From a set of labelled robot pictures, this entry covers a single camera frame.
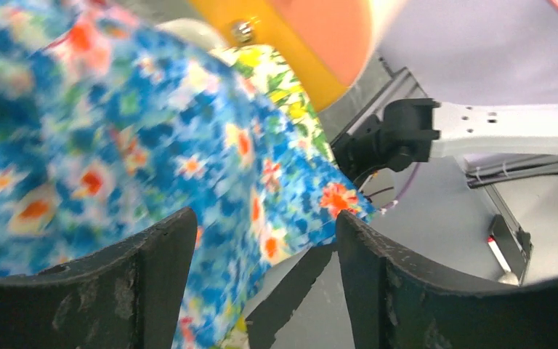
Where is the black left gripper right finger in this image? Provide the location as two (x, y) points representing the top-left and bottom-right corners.
(336, 211), (558, 349)

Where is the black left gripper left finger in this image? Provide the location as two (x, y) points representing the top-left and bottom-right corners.
(0, 208), (198, 349)

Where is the blue floral skirt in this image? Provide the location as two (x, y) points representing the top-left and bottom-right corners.
(0, 1), (375, 348)

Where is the yellow lemon print skirt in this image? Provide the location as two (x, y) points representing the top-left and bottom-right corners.
(210, 44), (336, 164)

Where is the white plastic basket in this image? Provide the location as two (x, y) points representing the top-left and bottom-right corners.
(156, 18), (229, 51)

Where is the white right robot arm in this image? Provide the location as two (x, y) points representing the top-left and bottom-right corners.
(331, 98), (558, 186)

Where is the white cylindrical bin orange lid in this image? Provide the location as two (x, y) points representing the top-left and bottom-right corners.
(191, 0), (405, 111)

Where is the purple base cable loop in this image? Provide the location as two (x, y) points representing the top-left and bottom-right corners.
(365, 161), (422, 213)

